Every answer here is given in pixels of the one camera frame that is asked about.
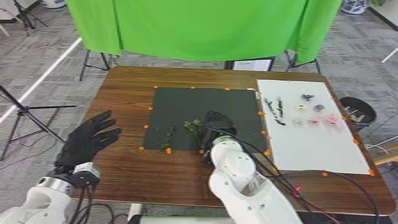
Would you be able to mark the black cloth stand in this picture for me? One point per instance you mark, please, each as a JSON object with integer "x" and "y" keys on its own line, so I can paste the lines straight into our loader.
{"x": 294, "y": 61}
{"x": 106, "y": 61}

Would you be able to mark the pale grey bar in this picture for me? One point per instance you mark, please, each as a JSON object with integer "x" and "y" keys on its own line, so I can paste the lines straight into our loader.
{"x": 184, "y": 220}

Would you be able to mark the black tripod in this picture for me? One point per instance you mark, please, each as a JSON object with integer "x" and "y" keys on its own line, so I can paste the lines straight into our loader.
{"x": 28, "y": 115}
{"x": 28, "y": 11}

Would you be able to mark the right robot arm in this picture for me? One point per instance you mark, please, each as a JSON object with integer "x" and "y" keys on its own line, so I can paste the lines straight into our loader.
{"x": 246, "y": 186}

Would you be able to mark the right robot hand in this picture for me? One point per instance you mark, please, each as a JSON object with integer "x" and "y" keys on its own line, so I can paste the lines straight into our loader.
{"x": 219, "y": 122}

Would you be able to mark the black bin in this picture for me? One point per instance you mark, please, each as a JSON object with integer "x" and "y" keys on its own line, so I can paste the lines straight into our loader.
{"x": 358, "y": 113}

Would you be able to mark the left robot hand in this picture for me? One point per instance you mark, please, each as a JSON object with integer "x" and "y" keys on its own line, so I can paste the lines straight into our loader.
{"x": 86, "y": 140}

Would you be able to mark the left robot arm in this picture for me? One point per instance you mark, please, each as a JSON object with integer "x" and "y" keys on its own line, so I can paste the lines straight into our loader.
{"x": 47, "y": 200}

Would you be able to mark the purple flower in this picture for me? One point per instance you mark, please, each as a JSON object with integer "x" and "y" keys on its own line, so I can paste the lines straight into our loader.
{"x": 319, "y": 108}

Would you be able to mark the dark mat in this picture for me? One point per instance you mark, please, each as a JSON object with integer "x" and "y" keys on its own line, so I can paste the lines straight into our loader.
{"x": 196, "y": 106}

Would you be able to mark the white sheet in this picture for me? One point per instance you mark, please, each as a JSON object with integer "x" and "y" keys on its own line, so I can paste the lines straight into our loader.
{"x": 314, "y": 146}

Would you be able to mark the black framed sign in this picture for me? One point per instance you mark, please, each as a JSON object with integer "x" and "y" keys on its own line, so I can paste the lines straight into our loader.
{"x": 250, "y": 64}

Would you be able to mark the blue and white vase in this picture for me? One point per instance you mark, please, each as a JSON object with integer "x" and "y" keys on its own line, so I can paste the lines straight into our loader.
{"x": 54, "y": 3}
{"x": 356, "y": 6}

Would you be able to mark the green sprig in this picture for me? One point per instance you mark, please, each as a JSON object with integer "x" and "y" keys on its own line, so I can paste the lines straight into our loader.
{"x": 280, "y": 122}
{"x": 168, "y": 137}
{"x": 280, "y": 107}
{"x": 193, "y": 128}
{"x": 267, "y": 106}

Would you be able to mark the white flower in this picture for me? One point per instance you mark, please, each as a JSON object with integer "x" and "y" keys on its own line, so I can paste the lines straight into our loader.
{"x": 301, "y": 107}

